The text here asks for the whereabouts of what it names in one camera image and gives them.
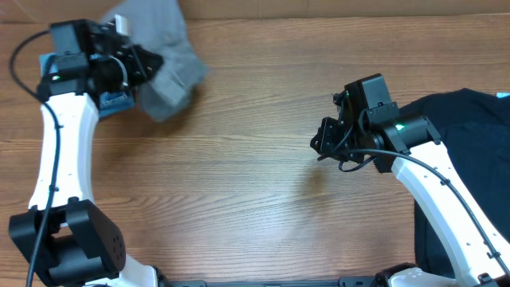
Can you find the grey shorts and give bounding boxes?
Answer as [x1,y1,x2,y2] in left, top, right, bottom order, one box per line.
[102,0,206,122]

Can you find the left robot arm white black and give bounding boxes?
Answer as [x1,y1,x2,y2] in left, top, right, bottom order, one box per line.
[9,44,168,286]

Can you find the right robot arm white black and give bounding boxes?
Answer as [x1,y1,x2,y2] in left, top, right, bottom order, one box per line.
[310,100,509,286]

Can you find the folded blue denim shorts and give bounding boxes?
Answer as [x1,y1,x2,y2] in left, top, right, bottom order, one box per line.
[39,53,135,120]

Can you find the black t-shirt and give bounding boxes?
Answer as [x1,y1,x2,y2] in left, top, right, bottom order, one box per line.
[398,88,510,280]

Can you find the light blue cloth piece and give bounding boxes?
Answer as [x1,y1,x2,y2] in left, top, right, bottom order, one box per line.
[496,92,510,98]

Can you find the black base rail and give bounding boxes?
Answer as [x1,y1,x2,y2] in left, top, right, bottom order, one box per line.
[163,276,375,287]

